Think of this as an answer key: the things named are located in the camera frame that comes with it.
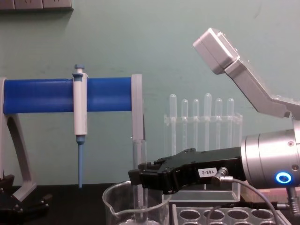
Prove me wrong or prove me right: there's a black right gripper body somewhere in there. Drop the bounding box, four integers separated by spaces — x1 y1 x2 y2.
161 147 245 187

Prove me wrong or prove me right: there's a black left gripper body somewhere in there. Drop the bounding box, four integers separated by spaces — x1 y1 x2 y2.
0 187 24 217

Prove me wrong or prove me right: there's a clear glass tube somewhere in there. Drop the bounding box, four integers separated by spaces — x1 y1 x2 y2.
132 139 149 221

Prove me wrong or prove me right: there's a clear acrylic dropper rack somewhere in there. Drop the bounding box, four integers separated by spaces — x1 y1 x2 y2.
163 112 243 203

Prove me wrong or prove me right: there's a clear glass beaker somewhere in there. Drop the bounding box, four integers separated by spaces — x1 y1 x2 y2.
102 180 173 225

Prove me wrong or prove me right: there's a grey test tube rack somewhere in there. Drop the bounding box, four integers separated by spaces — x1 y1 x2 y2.
172 203 292 225

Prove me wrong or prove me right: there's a white and blue pipette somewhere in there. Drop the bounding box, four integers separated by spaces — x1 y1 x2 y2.
72 64 90 188

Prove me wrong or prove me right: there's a blue and grey pipette stand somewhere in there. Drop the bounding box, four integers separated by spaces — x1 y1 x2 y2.
0 74 144 203

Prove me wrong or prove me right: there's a thin grey gripper cable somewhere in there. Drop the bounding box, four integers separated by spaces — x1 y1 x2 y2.
207 166 283 225

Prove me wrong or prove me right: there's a grey wall socket panel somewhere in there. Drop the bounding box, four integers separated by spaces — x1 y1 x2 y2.
0 0 74 12

